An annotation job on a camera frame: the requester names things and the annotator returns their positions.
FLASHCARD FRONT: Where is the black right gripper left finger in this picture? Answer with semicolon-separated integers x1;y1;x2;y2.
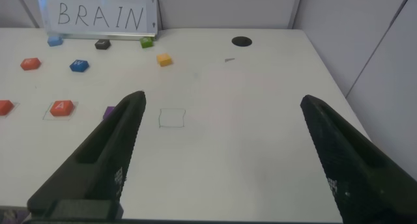
26;90;147;220

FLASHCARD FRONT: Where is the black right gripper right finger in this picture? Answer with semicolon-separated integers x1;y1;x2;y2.
299;94;417;224

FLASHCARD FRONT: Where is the orange block letter A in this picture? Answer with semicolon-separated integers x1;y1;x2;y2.
49;100;76;117
0;100;15;117

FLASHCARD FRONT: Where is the yellow letter block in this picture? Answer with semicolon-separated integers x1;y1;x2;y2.
156;53;173;68

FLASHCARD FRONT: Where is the orange block letter R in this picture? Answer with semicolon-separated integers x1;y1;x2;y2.
20;57;42;71

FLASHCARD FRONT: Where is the purple block letter I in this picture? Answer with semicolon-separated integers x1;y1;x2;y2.
102;105;117;120

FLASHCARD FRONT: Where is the blue block letter W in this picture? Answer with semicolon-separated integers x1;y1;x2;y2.
69;59;90;73

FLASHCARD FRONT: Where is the black block letter L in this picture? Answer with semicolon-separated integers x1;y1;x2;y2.
94;39;111;50

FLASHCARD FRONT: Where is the green block letter S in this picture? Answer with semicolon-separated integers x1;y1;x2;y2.
139;36;154;49

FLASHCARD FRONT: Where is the light blue letter block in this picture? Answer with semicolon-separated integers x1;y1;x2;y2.
47;36;64;48

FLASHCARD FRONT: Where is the white sign reading BRAIN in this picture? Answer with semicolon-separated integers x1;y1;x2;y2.
37;0;160;40

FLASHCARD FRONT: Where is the black round table grommet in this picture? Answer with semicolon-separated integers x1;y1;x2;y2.
231;36;253;48

